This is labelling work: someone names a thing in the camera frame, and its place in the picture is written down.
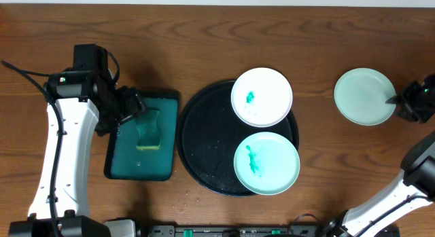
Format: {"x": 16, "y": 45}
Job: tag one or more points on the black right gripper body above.
{"x": 406, "y": 103}

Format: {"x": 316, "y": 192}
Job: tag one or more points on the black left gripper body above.
{"x": 132, "y": 103}

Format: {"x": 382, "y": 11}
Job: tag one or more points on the mint green plate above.
{"x": 361, "y": 96}
{"x": 266, "y": 163}

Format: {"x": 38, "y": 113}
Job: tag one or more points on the green yellow sponge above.
{"x": 149, "y": 134}

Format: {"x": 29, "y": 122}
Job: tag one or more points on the white pink plate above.
{"x": 261, "y": 97}

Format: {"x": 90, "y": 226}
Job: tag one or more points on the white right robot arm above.
{"x": 413, "y": 188}

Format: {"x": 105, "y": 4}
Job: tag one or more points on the black rectangular water tray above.
{"x": 125, "y": 161}

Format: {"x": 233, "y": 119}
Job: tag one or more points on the round black serving tray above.
{"x": 208, "y": 133}

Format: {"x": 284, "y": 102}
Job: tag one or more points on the mint green plate front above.
{"x": 266, "y": 163}

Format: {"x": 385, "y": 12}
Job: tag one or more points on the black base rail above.
{"x": 202, "y": 231}

